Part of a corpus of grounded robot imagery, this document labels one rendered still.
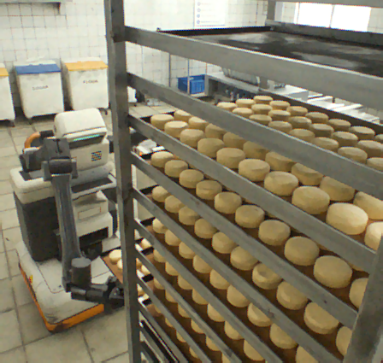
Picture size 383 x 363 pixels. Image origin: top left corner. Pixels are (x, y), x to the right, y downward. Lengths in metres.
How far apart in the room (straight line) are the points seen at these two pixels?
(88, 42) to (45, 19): 0.66
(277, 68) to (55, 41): 5.70
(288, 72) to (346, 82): 0.08
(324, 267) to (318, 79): 0.26
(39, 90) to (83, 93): 0.58
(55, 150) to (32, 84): 4.14
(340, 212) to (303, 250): 0.10
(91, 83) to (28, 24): 1.17
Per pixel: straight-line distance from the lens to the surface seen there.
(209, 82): 2.89
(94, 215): 2.07
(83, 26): 6.17
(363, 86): 0.42
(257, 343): 0.70
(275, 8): 1.06
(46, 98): 5.54
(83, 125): 1.79
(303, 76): 0.46
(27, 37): 6.04
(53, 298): 2.21
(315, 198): 0.54
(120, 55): 0.80
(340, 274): 0.57
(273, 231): 0.62
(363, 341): 0.49
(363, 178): 0.44
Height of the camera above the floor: 1.77
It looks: 26 degrees down
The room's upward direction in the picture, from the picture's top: 2 degrees clockwise
